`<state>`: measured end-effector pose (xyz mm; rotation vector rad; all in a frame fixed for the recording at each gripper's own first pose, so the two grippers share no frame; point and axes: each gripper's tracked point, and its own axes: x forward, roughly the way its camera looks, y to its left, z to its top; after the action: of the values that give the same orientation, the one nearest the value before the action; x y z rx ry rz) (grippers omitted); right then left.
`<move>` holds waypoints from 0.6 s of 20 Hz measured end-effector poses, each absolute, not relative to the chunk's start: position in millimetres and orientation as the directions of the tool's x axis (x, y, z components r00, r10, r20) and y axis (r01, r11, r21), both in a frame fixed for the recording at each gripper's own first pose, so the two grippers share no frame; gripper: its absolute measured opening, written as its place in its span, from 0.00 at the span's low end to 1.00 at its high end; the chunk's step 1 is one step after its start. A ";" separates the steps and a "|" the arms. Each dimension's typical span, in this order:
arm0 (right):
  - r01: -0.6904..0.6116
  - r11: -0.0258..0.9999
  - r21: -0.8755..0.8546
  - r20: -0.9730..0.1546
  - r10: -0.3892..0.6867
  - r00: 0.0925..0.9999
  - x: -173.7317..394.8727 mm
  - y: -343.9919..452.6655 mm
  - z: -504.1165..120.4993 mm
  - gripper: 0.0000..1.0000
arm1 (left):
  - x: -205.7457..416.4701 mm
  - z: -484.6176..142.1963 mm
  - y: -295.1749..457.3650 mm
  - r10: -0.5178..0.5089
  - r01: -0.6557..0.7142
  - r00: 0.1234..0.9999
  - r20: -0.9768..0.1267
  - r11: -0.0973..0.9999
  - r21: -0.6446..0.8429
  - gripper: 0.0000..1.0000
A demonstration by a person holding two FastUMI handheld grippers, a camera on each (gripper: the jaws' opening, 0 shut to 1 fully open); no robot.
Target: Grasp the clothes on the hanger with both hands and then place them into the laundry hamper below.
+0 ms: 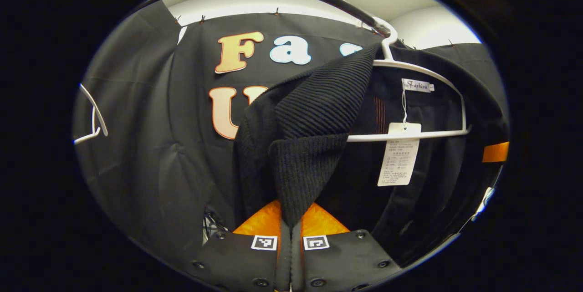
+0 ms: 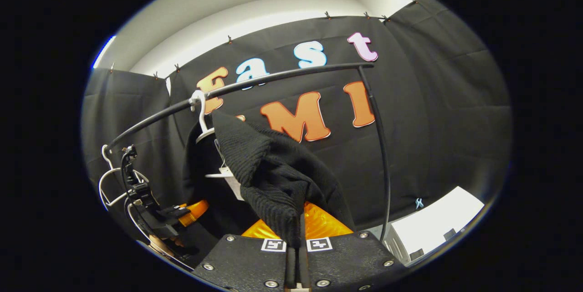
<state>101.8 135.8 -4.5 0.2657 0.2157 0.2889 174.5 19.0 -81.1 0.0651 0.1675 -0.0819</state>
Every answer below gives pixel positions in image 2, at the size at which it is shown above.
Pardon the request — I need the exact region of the black clothes rack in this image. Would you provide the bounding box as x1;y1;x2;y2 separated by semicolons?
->
106;62;392;243

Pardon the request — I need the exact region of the white paper garment tag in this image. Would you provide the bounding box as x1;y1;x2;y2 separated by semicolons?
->
225;167;245;201

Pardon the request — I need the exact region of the black backdrop cloth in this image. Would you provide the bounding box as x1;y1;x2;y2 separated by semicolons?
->
81;0;513;247

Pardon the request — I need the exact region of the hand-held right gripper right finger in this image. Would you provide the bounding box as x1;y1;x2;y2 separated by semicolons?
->
298;201;409;292

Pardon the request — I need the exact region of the white cabinet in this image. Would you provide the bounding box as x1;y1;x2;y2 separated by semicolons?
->
383;186;486;266

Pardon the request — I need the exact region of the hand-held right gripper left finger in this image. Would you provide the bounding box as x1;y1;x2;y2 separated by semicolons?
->
190;219;299;292

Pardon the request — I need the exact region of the white hanger with hook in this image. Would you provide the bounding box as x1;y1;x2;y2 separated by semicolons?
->
189;90;235;179
98;145;151;208

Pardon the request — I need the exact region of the black knit jacket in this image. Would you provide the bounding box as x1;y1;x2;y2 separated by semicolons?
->
182;110;356;249

